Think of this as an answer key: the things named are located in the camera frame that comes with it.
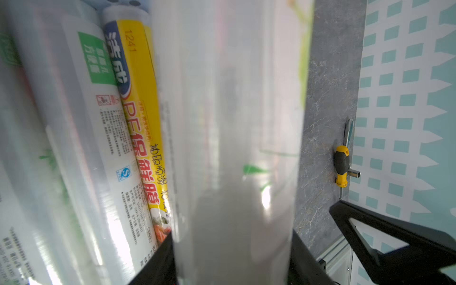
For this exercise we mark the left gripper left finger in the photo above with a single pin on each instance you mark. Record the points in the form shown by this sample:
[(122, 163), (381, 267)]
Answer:
[(161, 268)]

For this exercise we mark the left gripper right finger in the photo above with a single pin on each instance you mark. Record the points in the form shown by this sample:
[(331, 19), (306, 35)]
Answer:
[(375, 250)]

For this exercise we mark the white green-label wrap roll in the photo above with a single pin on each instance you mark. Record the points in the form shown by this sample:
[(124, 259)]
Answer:
[(67, 63)]

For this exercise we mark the yellow wrap roll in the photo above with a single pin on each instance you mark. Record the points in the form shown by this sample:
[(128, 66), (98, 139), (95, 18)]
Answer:
[(129, 38)]

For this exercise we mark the white red-label wrap roll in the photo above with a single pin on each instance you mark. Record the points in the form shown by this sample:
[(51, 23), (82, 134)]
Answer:
[(37, 225)]

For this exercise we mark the blue plastic basket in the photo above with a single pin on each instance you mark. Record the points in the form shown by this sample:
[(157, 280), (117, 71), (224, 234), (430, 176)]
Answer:
[(101, 4)]

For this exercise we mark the yellow black screwdriver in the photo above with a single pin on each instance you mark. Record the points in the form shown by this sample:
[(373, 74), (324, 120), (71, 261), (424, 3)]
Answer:
[(341, 161)]

